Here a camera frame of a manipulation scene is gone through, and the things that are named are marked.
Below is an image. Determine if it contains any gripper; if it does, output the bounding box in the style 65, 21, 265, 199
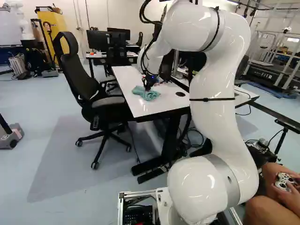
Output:
142, 75, 157, 92

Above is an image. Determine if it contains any green towel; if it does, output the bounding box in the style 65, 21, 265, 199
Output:
131, 85, 162, 103

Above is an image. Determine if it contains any white game controller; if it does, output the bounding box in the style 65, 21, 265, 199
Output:
274, 172, 297, 192

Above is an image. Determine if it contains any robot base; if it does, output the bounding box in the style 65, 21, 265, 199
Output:
118, 187, 246, 225

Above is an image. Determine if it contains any person's hand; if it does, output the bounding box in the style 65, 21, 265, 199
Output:
272, 184, 300, 208

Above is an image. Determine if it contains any white table with black legs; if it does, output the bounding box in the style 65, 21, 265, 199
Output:
111, 65, 261, 185

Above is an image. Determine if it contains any white desk with black legs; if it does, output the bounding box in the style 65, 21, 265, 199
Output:
85, 51, 139, 79

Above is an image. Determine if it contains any black office chair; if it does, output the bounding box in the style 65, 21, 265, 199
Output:
52, 31, 132, 170

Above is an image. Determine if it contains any black bar stand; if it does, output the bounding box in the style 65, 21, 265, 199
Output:
247, 100, 300, 156

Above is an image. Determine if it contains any grey wheeled base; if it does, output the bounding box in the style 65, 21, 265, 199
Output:
0, 113, 25, 150

